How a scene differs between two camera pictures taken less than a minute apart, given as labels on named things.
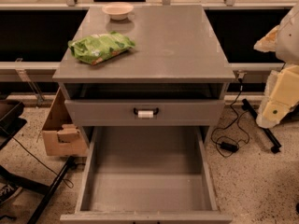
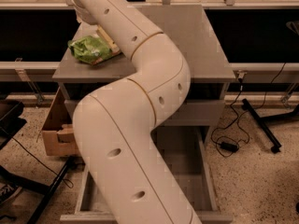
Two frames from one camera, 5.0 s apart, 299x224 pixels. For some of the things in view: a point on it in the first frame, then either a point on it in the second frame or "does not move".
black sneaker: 8,191 does not move
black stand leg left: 34,186 does not move
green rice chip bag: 93,49 does not move
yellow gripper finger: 285,93 → 109,42
